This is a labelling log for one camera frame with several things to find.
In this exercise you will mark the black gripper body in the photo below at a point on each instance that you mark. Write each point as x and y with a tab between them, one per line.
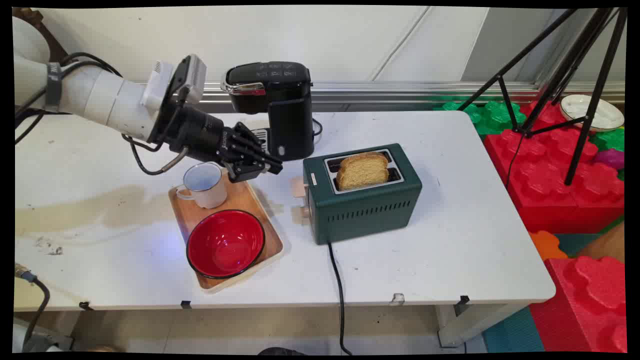
200	132

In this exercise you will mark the white enamel mug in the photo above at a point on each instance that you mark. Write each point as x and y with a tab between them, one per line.
204	185

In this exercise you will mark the toasted bread slice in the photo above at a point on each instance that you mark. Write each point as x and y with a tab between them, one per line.
362	170

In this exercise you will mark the white compartment plate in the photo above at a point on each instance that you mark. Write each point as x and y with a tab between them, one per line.
600	114

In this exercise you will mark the green foam block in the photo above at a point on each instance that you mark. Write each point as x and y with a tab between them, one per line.
492	116

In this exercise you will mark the large red foam block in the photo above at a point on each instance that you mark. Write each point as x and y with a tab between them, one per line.
555	180

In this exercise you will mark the purple toy piece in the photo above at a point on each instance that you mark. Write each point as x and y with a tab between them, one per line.
610	159

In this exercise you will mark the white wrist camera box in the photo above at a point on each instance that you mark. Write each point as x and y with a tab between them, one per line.
176	82

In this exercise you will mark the green two-slot toaster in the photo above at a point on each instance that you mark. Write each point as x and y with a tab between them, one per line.
365	200

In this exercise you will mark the orange foam piece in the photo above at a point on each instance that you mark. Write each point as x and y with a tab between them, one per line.
546	245

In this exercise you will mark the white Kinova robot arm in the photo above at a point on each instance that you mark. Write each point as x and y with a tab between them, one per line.
100	97

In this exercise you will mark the red bowl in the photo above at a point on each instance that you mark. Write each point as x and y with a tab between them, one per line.
226	243

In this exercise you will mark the black camera tripod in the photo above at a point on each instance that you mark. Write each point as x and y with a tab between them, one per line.
565	80

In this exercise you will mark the black coffee machine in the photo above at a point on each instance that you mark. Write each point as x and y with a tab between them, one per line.
277	107

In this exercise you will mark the wooden tray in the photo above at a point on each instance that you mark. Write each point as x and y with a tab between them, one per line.
200	212

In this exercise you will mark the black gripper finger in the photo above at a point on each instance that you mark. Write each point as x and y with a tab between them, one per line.
252	141
246	169

